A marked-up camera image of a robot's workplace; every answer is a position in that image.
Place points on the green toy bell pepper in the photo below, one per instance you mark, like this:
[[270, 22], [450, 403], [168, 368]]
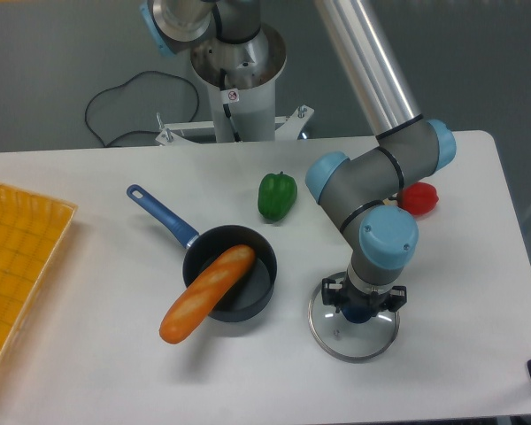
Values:
[[276, 195]]

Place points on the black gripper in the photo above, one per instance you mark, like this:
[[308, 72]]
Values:
[[342, 296]]

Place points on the toy baguette bread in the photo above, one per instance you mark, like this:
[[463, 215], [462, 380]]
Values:
[[201, 296]]

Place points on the yellow plastic basket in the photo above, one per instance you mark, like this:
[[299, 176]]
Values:
[[32, 227]]

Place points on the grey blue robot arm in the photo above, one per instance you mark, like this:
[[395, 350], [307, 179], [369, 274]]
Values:
[[350, 191]]

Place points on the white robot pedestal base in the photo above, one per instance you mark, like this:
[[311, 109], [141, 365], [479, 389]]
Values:
[[240, 79]]

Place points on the red toy bell pepper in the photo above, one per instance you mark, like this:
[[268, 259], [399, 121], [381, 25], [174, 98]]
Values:
[[418, 199]]

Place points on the dark saucepan blue handle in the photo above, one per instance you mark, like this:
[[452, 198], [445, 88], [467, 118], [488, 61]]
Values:
[[248, 296]]

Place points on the glass pot lid blue knob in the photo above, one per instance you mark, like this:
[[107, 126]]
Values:
[[353, 335]]

